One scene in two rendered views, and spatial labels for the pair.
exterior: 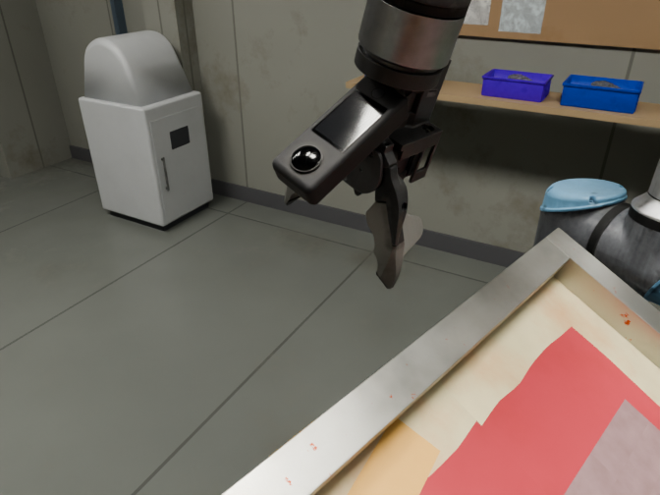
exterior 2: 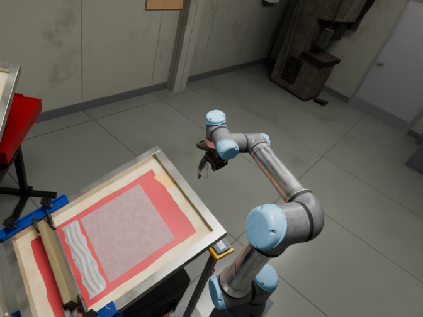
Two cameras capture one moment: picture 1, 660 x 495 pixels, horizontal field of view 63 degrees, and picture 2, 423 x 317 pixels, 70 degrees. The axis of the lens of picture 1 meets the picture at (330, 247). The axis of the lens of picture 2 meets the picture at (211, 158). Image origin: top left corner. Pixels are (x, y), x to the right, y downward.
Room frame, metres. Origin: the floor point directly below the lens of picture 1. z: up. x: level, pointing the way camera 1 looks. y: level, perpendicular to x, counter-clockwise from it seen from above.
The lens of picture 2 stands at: (0.44, -1.09, 2.38)
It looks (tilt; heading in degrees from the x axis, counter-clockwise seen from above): 37 degrees down; 89
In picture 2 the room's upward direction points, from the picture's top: 18 degrees clockwise
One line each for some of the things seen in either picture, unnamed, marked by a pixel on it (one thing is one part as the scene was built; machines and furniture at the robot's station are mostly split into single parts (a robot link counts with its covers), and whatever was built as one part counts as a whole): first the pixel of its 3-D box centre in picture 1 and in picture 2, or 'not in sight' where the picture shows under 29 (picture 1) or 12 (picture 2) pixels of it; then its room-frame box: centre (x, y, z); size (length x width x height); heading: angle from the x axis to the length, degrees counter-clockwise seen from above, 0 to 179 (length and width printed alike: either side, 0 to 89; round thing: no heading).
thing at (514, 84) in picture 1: (516, 84); not in sight; (2.63, -0.89, 1.17); 0.29 x 0.20 x 0.10; 61
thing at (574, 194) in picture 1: (580, 222); (259, 282); (0.78, -0.41, 1.37); 0.13 x 0.12 x 0.14; 31
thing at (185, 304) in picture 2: not in sight; (200, 286); (0.66, 0.02, 0.48); 0.22 x 0.22 x 0.96; 47
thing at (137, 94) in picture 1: (147, 130); not in sight; (3.69, 1.28, 0.63); 0.64 x 0.54 x 1.26; 61
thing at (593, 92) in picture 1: (600, 92); not in sight; (2.45, -1.22, 1.18); 0.32 x 0.22 x 0.10; 61
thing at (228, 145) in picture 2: not in sight; (228, 143); (0.50, -0.15, 1.76); 0.11 x 0.11 x 0.08; 31
